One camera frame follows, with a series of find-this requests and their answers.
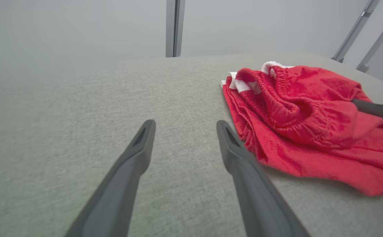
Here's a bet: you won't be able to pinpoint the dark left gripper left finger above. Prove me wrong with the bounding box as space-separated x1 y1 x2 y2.
64 119 156 237

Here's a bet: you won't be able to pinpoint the red shorts with white trim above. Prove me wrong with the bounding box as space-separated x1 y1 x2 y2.
220 61 383 197

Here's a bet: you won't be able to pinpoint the grey fabric sofa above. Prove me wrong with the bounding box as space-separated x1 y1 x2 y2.
0 53 383 237

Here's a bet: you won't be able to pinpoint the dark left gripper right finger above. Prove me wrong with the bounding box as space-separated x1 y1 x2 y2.
216 120 311 237

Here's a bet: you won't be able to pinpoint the grey aluminium partition post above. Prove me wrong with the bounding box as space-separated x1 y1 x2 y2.
166 0 186 58

